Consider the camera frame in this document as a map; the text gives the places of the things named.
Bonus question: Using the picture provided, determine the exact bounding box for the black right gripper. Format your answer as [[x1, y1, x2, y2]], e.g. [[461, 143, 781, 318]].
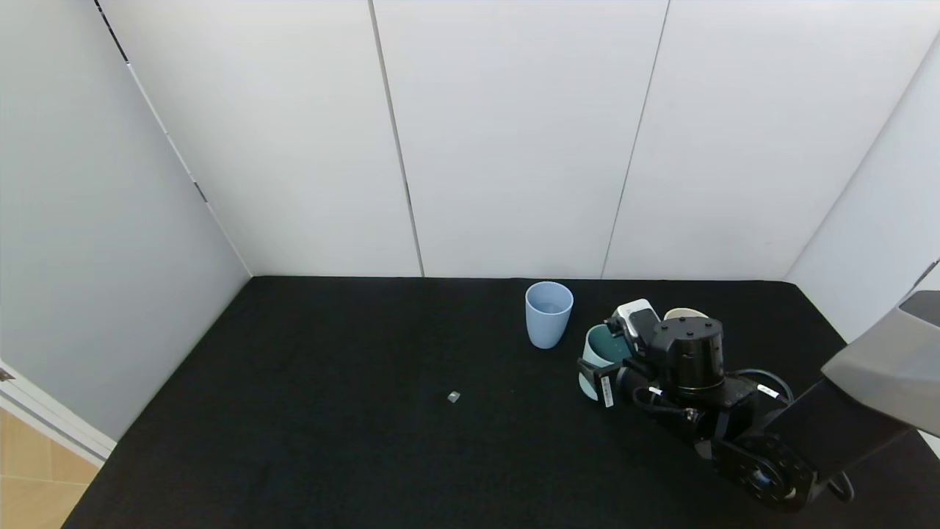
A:
[[576, 357, 650, 409]]

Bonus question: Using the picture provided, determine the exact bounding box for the mint green plastic cup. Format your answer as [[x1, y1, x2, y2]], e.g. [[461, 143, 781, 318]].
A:
[[578, 324, 634, 401]]

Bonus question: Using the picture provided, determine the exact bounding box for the light blue plastic cup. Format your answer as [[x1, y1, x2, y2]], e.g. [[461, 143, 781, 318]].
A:
[[525, 281, 574, 350]]

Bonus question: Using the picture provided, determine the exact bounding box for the black tablecloth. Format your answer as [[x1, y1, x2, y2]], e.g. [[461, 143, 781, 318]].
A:
[[62, 276, 940, 529]]

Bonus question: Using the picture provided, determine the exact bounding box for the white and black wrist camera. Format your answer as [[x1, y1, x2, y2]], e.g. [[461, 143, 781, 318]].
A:
[[612, 298, 662, 355]]

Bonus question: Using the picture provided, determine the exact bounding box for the black braided cable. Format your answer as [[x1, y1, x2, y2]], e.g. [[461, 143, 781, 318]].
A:
[[633, 387, 698, 425]]

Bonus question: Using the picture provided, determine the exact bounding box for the black cable with white tags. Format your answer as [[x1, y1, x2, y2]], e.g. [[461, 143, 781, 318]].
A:
[[734, 367, 795, 406]]

